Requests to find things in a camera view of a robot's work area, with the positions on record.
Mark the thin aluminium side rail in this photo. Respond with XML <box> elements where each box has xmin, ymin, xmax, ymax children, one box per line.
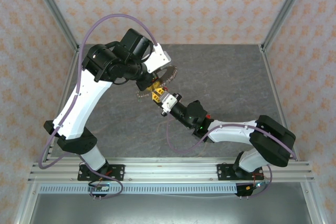
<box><xmin>258</xmin><ymin>45</ymin><xmax>300</xmax><ymax>162</ymax></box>
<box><xmin>40</xmin><ymin>47</ymin><xmax>82</xmax><ymax>162</ymax></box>

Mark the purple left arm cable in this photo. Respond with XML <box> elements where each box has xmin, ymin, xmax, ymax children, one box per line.
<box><xmin>38</xmin><ymin>14</ymin><xmax>161</xmax><ymax>200</ymax></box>

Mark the slotted grey cable duct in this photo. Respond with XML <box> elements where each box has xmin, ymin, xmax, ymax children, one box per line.
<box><xmin>39</xmin><ymin>184</ymin><xmax>238</xmax><ymax>195</ymax></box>

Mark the grey metal sheet panel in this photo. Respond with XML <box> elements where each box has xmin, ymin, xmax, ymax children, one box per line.
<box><xmin>28</xmin><ymin>194</ymin><xmax>313</xmax><ymax>224</ymax></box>

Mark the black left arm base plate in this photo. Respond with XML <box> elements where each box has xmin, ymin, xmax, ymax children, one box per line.
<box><xmin>77</xmin><ymin>164</ymin><xmax>125</xmax><ymax>182</ymax></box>

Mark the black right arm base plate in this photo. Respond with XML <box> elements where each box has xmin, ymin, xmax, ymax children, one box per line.
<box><xmin>217</xmin><ymin>163</ymin><xmax>263</xmax><ymax>182</ymax></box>

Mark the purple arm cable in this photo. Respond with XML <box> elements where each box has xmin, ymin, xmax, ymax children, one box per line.
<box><xmin>38</xmin><ymin>14</ymin><xmax>161</xmax><ymax>200</ymax></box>
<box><xmin>166</xmin><ymin>118</ymin><xmax>299</xmax><ymax>199</ymax></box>

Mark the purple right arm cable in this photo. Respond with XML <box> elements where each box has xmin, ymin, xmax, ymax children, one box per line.
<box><xmin>166</xmin><ymin>118</ymin><xmax>299</xmax><ymax>199</ymax></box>

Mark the black electronics bracket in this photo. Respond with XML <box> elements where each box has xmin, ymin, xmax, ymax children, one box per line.
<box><xmin>235</xmin><ymin>183</ymin><xmax>265</xmax><ymax>199</ymax></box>
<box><xmin>88</xmin><ymin>181</ymin><xmax>111</xmax><ymax>199</ymax></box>

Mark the metal disc with key rings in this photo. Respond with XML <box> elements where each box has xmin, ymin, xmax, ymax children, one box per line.
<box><xmin>135</xmin><ymin>65</ymin><xmax>180</xmax><ymax>103</ymax></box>

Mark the aluminium frame post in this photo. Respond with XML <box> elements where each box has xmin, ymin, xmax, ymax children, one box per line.
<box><xmin>27</xmin><ymin>0</ymin><xmax>81</xmax><ymax>53</ymax></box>
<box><xmin>259</xmin><ymin>0</ymin><xmax>314</xmax><ymax>51</ymax></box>

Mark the aluminium frame leg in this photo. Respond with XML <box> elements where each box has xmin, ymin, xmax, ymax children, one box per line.
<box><xmin>300</xmin><ymin>182</ymin><xmax>323</xmax><ymax>224</ymax></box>
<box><xmin>14</xmin><ymin>182</ymin><xmax>40</xmax><ymax>224</ymax></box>

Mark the wide aluminium mounting rail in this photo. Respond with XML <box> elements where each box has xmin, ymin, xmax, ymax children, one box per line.
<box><xmin>27</xmin><ymin>157</ymin><xmax>314</xmax><ymax>183</ymax></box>

